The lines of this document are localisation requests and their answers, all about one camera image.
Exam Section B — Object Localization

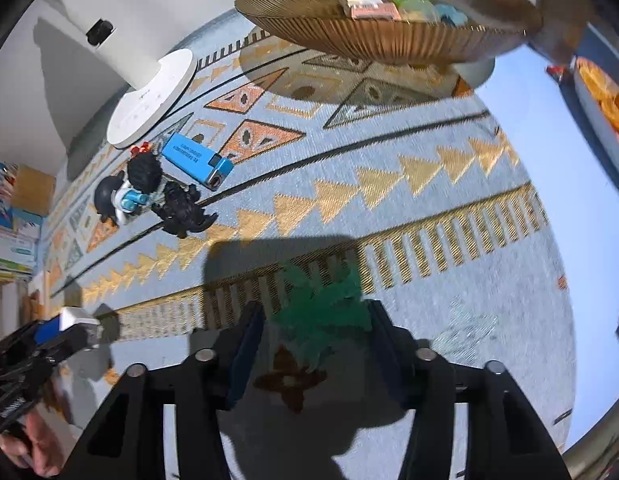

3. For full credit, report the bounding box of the stack of flat boxes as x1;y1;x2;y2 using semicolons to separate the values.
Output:
0;210;42;277

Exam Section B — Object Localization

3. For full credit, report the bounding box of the pink toy card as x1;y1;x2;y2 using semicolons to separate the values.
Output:
349;2;397;21

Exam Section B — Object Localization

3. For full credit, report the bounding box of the white round disc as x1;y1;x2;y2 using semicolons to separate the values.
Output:
457;57;496;88

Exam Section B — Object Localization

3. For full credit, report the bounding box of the black-haired figure with red bow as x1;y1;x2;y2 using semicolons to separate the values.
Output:
125;143;162;193

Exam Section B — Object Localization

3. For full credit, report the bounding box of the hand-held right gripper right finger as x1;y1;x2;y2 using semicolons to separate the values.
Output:
367;300;573;480

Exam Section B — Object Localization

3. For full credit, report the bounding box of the white desk lamp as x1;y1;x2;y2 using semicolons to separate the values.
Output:
52;0;199;150

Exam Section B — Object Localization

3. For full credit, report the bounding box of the blue lighter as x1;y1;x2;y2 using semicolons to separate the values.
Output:
160;132;235;192

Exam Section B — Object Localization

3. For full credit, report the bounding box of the brown cardboard box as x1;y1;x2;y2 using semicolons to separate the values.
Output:
12;166;57;217

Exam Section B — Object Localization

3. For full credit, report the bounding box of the tray of orange snacks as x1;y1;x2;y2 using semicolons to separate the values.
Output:
572;57;619;161

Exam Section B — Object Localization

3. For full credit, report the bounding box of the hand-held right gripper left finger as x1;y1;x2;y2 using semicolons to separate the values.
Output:
76;301;265;480

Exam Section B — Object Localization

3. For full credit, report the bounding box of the pale green toy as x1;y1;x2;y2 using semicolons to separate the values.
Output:
402;0;440;23

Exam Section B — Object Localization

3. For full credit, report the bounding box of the black white blue toy figure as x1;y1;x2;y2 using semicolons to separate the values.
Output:
94;170;157;226

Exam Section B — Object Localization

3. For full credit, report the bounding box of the light blue toy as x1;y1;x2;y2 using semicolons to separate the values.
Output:
434;4;470;26

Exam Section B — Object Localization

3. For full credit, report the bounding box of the green plastic plant toy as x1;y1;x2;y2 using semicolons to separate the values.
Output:
274;262;373;371

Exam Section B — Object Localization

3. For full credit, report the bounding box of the black monster toy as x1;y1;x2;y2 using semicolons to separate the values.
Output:
152;181;219;238

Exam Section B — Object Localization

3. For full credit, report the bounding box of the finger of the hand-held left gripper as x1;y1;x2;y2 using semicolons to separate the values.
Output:
24;319;70;358

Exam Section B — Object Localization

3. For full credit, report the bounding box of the amber ribbed glass bowl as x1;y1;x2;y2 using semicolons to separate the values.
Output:
234;0;545;66

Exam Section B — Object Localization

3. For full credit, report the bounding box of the person's left hand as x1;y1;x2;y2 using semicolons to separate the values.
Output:
0;405;65;478

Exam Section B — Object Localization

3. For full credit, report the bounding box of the white rectangular block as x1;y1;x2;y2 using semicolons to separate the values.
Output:
59;306;104;352

